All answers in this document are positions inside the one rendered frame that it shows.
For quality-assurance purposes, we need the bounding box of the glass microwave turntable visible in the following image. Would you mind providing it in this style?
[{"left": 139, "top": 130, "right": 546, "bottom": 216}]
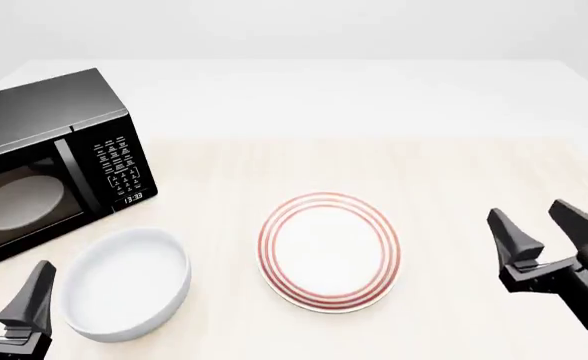
[{"left": 0, "top": 174, "right": 68, "bottom": 231}]

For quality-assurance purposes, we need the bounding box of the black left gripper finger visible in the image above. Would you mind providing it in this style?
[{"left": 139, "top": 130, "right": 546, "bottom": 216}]
[{"left": 0, "top": 260, "right": 57, "bottom": 338}]

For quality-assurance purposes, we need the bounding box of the white plate with red rings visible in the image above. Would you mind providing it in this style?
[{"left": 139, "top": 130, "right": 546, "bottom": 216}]
[{"left": 257, "top": 191, "right": 403, "bottom": 315}]

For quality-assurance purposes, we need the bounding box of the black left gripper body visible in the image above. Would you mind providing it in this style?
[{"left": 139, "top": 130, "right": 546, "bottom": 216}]
[{"left": 0, "top": 327, "right": 54, "bottom": 360}]

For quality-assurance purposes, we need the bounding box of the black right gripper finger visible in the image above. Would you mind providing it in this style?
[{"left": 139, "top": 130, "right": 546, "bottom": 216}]
[
  {"left": 547, "top": 198, "right": 588, "bottom": 257},
  {"left": 485, "top": 207, "right": 546, "bottom": 270}
]

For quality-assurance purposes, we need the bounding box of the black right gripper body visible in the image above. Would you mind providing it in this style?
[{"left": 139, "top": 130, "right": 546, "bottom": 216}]
[{"left": 498, "top": 257, "right": 584, "bottom": 296}]

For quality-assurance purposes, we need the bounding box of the white bowl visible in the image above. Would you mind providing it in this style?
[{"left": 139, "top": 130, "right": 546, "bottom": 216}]
[{"left": 60, "top": 226, "right": 193, "bottom": 344}]

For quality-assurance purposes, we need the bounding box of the black microwave oven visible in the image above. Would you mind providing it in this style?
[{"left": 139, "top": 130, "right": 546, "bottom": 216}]
[{"left": 0, "top": 66, "right": 159, "bottom": 269}]

